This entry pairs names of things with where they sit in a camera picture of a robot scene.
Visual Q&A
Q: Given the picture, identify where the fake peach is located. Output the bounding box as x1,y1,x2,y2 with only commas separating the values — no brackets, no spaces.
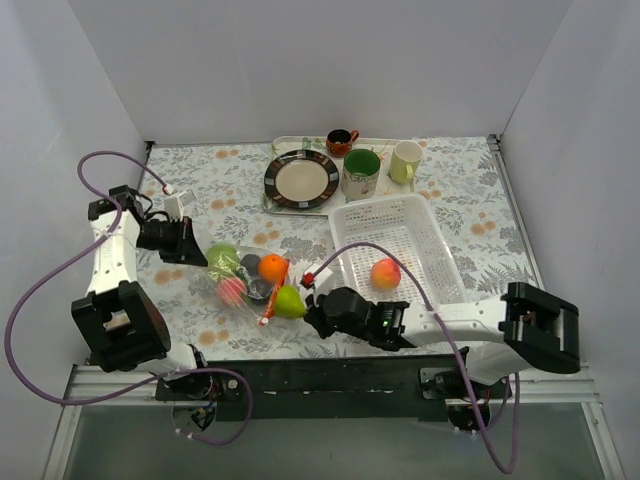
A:
370,258,402,291
216,277,247,306

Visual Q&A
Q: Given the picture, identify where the floral mug green inside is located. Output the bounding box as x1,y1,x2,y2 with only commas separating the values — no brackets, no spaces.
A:
340,149,381,201

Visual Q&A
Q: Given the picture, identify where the dark purple fake fruit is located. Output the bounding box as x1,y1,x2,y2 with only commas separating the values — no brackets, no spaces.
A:
240,254,261,276

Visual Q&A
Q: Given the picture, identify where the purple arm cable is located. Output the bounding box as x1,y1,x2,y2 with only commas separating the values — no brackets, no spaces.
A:
312,242,521,475
3,151,254,446

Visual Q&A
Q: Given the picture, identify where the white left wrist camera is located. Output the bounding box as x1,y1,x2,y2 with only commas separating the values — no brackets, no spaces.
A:
164,190,196,221

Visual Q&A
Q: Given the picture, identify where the small brown cup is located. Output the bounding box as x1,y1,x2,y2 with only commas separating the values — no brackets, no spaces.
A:
326,129,360,157

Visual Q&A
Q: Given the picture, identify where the dark rimmed beige plate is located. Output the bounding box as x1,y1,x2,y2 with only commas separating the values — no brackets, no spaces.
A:
263,149,340,211

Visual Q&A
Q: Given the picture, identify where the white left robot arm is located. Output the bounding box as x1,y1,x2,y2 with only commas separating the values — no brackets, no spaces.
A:
71,185,213,400

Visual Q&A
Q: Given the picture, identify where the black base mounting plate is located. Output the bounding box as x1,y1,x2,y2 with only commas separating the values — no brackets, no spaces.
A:
154,357,519,424

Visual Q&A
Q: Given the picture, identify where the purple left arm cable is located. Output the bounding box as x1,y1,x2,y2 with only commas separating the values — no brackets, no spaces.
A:
3,151,254,446

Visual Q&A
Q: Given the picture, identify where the aluminium frame rail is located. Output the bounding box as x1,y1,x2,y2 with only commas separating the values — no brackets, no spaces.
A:
66,366,601,405

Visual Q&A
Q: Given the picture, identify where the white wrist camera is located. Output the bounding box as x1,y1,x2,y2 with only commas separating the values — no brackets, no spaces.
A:
301,267,335,292
164,190,196,221

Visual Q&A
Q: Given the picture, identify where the floral serving tray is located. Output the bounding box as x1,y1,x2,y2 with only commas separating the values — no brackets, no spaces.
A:
260,135,421,217

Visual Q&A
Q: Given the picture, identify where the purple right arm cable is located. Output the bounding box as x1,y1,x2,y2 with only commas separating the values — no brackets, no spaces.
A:
312,242,521,475

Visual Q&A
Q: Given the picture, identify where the floral tablecloth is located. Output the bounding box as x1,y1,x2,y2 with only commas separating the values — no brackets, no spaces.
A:
137,137,539,360

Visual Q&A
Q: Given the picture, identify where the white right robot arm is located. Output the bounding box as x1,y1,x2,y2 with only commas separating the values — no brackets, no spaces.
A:
304,282,581,398

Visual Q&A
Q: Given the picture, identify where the green fake cabbage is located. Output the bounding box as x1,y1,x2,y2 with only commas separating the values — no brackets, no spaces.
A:
205,243,240,276

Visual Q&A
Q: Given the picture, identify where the white plastic basket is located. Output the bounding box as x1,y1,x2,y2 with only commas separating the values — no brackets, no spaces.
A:
328,193,467,307

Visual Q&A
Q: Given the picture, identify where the clear zip top bag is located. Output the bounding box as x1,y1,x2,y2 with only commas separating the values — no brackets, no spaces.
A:
191,242,291,326

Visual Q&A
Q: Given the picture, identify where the green fake pear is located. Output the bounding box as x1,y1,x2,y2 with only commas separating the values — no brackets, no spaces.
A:
274,285,307,319

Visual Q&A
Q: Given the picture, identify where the orange fake fruit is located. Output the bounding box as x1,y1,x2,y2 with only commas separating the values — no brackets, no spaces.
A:
258,254,289,284

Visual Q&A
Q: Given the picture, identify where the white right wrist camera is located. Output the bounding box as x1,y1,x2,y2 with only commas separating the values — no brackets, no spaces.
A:
301,267,335,292

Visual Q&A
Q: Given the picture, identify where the pale yellow mug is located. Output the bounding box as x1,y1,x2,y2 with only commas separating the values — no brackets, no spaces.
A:
389,140,424,185

